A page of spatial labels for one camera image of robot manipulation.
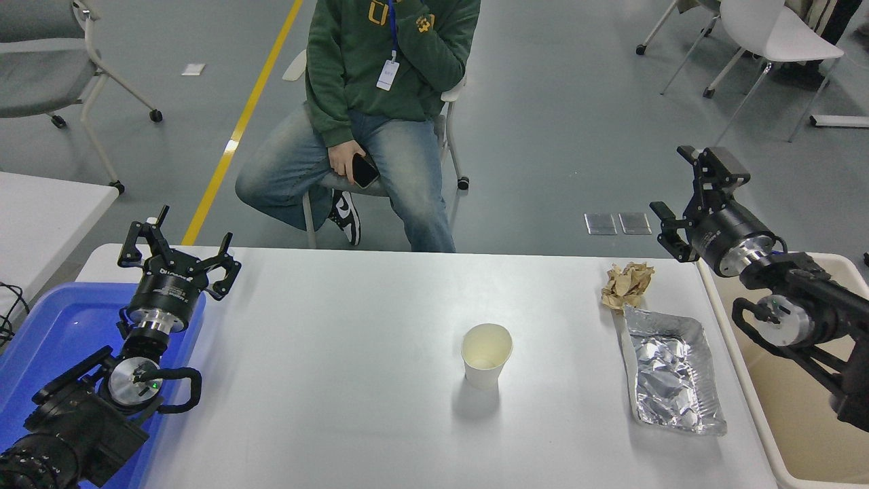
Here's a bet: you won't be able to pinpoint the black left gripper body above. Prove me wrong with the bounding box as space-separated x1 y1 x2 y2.
127 259 208 321

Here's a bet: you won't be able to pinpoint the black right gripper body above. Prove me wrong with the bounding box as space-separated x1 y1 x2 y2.
683 206 766 270

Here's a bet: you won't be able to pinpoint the tan paper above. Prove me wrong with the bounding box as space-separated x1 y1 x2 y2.
601 262 656 314

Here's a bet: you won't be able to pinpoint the silver foil tray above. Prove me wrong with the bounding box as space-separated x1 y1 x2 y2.
614 304 728 436

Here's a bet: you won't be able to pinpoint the black smartphone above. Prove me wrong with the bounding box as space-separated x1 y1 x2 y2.
350 153 381 189

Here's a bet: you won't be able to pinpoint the white paper cup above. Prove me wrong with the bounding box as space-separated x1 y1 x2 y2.
461 323 514 391

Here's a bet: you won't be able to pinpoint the person's right hand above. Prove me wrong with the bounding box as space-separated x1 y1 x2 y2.
328 139 367 185

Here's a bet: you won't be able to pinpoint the white side table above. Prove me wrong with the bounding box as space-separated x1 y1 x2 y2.
0 171 119 320

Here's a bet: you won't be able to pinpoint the blue plastic tray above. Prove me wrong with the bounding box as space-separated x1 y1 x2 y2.
0 282 206 489

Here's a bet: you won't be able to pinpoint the white table foot bar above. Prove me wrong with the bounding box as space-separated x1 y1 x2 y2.
810 114 869 130

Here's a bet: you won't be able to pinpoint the white plastic chair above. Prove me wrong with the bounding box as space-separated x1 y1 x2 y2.
662 0 845 158

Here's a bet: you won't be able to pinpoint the white-legged rolling chair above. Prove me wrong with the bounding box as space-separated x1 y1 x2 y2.
636 0 722 56

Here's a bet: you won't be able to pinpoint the person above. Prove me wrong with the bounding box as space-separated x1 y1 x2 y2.
774 0 869 92
234 0 481 253

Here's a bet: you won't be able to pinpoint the large pale plastic bin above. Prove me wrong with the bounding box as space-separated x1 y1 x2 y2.
696 250 869 489

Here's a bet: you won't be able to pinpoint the grey office chair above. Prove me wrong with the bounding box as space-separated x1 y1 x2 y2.
0 0 164 195

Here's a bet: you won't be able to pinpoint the black cables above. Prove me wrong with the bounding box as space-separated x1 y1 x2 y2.
0 280 31 350

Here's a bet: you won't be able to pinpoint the white badge on blue lanyard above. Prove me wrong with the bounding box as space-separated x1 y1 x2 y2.
375 0 401 92

